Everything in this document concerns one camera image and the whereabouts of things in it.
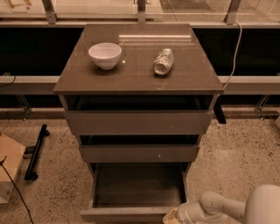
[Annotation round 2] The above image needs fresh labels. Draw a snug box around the grey bottom drawer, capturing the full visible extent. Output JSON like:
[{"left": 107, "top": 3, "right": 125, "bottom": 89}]
[{"left": 80, "top": 163, "right": 187, "bottom": 223}]

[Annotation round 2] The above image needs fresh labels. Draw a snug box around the grey drawer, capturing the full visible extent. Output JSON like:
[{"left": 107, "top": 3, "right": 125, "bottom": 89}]
[
  {"left": 65, "top": 111, "right": 212, "bottom": 136},
  {"left": 79, "top": 144, "right": 200, "bottom": 163},
  {"left": 80, "top": 163, "right": 187, "bottom": 223}
]

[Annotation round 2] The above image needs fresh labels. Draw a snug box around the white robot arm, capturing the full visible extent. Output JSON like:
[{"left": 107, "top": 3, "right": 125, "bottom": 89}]
[{"left": 163, "top": 185, "right": 280, "bottom": 224}]

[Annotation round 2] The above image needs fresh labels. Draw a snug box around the grey middle drawer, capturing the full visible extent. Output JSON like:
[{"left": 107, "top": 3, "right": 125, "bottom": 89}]
[{"left": 79, "top": 144, "right": 200, "bottom": 163}]

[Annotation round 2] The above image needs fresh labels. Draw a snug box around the grey drawer cabinet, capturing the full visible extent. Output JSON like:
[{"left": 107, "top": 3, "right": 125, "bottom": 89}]
[{"left": 53, "top": 23, "right": 225, "bottom": 176}]

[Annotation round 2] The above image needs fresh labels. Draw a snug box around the grey top drawer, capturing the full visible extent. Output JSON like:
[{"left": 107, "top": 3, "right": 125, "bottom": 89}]
[{"left": 65, "top": 111, "right": 212, "bottom": 136}]

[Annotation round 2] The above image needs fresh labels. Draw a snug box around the black bar on floor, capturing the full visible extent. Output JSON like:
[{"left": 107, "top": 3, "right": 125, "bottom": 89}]
[{"left": 24, "top": 124, "right": 50, "bottom": 181}]

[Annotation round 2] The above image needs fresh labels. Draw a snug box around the crushed metal can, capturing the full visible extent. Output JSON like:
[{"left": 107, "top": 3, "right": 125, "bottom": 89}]
[{"left": 153, "top": 48, "right": 174, "bottom": 75}]

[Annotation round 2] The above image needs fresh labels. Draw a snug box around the cardboard box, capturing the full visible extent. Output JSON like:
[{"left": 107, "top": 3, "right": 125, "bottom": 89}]
[{"left": 0, "top": 133, "right": 25, "bottom": 204}]

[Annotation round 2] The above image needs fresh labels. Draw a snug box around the white ceramic bowl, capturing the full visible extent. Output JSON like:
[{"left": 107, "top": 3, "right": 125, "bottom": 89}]
[{"left": 88, "top": 43, "right": 123, "bottom": 70}]

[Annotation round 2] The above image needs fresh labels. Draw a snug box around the black cabinet bracket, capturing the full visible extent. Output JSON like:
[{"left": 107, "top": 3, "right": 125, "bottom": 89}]
[{"left": 213, "top": 103, "right": 227, "bottom": 124}]

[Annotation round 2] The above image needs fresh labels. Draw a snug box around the black cable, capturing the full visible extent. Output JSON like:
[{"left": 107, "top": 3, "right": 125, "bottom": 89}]
[{"left": 0, "top": 155, "right": 35, "bottom": 224}]

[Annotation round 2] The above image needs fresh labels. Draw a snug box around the white cable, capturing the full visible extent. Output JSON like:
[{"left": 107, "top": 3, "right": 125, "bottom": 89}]
[{"left": 222, "top": 20, "right": 243, "bottom": 90}]

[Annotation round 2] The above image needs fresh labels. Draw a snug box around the metal railing frame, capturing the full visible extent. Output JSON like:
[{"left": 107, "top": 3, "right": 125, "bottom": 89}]
[{"left": 0, "top": 0, "right": 279, "bottom": 108}]

